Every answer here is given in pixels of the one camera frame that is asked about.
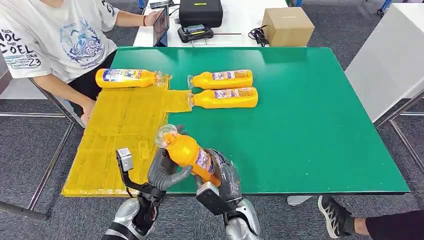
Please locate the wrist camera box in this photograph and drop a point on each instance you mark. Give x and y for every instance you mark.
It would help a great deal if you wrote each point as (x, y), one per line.
(212, 198)
(125, 160)

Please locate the yellow plastic sheet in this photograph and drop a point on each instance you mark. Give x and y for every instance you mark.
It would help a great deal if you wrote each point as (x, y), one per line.
(112, 142)

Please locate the black carrying case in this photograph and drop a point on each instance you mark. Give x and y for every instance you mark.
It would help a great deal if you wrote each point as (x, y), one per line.
(200, 13)

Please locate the white table with metal legs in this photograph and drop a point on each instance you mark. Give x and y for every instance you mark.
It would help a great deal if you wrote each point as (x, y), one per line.
(386, 59)

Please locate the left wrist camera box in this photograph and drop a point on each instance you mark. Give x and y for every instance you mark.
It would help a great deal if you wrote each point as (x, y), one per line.
(125, 160)

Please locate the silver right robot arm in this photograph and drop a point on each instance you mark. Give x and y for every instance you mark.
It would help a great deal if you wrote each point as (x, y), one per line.
(243, 220)

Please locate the person's leg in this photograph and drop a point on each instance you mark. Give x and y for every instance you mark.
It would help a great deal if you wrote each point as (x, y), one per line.
(394, 227)

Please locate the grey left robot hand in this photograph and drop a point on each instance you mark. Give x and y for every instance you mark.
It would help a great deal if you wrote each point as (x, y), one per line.
(164, 174)

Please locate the orange drink bottle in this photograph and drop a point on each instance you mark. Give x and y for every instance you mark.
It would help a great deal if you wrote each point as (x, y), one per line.
(225, 79)
(228, 98)
(188, 152)
(126, 78)

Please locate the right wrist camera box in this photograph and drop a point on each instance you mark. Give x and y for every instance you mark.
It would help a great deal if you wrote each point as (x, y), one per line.
(212, 198)

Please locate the black smartphone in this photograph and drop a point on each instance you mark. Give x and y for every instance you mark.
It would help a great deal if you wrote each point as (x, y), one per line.
(161, 4)

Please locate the black and white sneaker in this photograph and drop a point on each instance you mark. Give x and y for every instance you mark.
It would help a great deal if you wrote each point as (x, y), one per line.
(334, 216)

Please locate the seated person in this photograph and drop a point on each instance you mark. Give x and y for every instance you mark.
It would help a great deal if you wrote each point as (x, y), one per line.
(59, 36)

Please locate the grey metal frame table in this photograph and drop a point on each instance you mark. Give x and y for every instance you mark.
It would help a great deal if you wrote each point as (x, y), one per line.
(49, 165)

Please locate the white desk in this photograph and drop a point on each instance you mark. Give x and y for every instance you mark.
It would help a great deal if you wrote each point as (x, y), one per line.
(238, 18)

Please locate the black handheld controller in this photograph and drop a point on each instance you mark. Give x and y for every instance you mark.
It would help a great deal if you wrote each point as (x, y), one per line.
(195, 33)

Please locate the brown cardboard box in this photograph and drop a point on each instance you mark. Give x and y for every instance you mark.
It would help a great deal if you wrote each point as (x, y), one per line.
(287, 27)

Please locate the white table foot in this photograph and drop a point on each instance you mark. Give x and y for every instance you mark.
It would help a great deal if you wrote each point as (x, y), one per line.
(299, 200)

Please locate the black tablet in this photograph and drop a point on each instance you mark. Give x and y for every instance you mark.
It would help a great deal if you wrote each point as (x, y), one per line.
(161, 26)

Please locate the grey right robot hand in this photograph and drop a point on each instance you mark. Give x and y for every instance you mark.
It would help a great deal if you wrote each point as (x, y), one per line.
(228, 175)

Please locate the thin black stylus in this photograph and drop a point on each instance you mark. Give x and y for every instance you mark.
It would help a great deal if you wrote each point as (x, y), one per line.
(228, 33)

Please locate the green table mat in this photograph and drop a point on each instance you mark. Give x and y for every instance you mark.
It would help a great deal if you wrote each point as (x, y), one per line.
(304, 116)

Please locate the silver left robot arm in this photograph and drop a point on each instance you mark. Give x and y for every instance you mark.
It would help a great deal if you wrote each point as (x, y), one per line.
(127, 215)

